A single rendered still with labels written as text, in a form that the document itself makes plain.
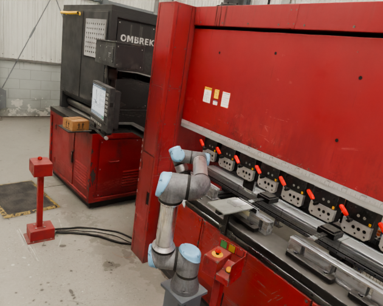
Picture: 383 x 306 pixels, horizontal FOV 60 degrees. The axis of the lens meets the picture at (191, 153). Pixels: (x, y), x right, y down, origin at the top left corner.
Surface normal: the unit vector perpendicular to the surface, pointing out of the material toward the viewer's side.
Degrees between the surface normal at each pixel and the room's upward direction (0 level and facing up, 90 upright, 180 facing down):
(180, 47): 90
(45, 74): 90
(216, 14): 90
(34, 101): 90
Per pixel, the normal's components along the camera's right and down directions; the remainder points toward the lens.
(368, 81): -0.80, 0.05
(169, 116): 0.58, 0.31
